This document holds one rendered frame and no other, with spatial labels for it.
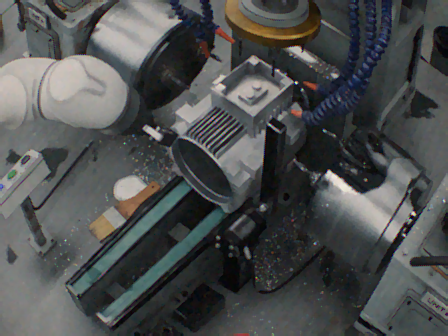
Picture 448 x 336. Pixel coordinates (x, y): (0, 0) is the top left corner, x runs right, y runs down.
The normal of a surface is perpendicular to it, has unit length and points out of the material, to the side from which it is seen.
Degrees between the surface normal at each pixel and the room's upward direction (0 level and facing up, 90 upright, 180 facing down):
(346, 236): 73
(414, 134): 0
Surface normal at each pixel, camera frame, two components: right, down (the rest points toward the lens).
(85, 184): 0.01, -0.56
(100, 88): 0.86, 0.13
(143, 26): -0.18, -0.36
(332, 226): -0.63, 0.43
